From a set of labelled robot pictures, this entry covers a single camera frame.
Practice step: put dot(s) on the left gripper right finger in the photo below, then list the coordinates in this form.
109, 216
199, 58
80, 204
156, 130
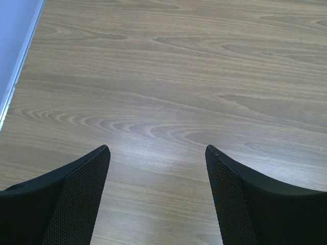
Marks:
253, 208

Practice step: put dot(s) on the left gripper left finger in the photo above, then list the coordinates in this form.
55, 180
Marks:
59, 207

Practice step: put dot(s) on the aluminium frame rail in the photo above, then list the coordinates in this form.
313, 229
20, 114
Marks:
19, 20

